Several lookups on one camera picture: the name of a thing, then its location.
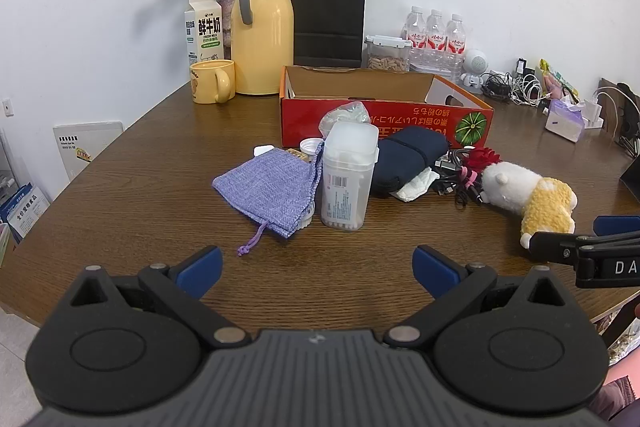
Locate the small white robot toy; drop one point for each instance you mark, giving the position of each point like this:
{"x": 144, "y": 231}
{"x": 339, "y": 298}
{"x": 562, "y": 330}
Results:
{"x": 475, "y": 62}

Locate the blue and white boxes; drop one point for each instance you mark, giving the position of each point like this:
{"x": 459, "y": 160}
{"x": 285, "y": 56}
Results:
{"x": 22, "y": 212}

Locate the white milk carton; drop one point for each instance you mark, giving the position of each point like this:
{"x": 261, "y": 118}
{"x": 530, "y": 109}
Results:
{"x": 205, "y": 32}

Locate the white flat panel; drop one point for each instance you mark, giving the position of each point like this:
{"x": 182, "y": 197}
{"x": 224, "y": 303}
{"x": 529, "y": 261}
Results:
{"x": 87, "y": 147}

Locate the yellow mug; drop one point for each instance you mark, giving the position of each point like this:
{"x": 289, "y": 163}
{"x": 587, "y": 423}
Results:
{"x": 207, "y": 82}

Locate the yellow thermos jug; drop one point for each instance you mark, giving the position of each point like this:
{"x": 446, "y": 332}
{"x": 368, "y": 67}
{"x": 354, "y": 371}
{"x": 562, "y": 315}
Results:
{"x": 262, "y": 37}

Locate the red cardboard box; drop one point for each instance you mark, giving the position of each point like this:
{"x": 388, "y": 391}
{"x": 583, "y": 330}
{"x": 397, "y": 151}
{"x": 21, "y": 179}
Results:
{"x": 400, "y": 127}

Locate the small yellow box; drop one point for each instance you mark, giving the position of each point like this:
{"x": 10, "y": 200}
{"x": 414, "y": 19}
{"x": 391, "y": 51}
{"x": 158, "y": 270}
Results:
{"x": 296, "y": 154}

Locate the black flat object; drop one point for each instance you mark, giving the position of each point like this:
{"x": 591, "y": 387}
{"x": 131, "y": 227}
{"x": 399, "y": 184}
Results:
{"x": 631, "y": 177}

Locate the yellow green snack packet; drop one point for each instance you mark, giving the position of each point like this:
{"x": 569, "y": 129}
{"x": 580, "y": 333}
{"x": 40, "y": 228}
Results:
{"x": 555, "y": 74}

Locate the pink glass vase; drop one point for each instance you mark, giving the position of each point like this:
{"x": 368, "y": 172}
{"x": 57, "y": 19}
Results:
{"x": 226, "y": 14}

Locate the white and yellow plush toy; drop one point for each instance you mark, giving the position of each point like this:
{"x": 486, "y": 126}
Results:
{"x": 535, "y": 197}

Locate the clear cotton swab container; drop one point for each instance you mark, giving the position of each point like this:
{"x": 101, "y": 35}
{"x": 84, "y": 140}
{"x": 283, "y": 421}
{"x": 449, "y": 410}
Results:
{"x": 347, "y": 177}

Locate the small white flat item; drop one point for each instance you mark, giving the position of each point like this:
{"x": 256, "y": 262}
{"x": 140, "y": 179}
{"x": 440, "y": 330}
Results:
{"x": 262, "y": 151}

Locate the navy fabric pouch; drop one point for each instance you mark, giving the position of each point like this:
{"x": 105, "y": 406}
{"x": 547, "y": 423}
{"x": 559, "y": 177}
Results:
{"x": 407, "y": 157}

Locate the brown board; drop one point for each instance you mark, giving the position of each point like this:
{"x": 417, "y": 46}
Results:
{"x": 611, "y": 107}

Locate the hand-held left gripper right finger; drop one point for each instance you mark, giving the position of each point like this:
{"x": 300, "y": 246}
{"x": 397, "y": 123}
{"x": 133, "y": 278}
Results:
{"x": 434, "y": 269}

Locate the white bottle cap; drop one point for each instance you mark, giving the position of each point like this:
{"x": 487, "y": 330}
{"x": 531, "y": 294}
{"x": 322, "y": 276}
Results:
{"x": 311, "y": 148}

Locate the clear nut container white lid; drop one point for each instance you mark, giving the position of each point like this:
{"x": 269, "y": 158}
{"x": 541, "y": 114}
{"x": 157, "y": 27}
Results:
{"x": 387, "y": 54}

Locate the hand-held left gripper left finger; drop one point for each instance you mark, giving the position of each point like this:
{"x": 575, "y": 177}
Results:
{"x": 202, "y": 269}

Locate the purple tissue pack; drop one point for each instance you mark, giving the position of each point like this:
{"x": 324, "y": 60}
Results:
{"x": 565, "y": 119}

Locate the black power adapter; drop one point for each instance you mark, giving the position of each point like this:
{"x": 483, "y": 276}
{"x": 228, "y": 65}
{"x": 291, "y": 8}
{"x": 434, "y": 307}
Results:
{"x": 521, "y": 66}

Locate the red fabric flower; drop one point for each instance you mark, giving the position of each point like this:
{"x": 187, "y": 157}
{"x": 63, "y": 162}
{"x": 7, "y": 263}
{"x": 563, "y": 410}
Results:
{"x": 482, "y": 157}

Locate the white charger plug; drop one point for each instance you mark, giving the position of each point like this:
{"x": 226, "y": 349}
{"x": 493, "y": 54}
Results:
{"x": 595, "y": 113}

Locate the white crumpled tissue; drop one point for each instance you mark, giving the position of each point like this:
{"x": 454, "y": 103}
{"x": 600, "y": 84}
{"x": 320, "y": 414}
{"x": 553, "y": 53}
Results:
{"x": 415, "y": 187}

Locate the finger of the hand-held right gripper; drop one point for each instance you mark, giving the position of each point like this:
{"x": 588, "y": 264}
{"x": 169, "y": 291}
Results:
{"x": 555, "y": 247}
{"x": 617, "y": 225}

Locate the iridescent plastic bag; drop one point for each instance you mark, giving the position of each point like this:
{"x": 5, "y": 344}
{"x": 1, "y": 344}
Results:
{"x": 345, "y": 114}

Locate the person's clothing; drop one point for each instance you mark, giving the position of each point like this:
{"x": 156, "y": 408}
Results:
{"x": 622, "y": 387}

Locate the white wall socket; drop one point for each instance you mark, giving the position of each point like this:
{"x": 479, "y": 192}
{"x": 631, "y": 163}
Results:
{"x": 7, "y": 107}

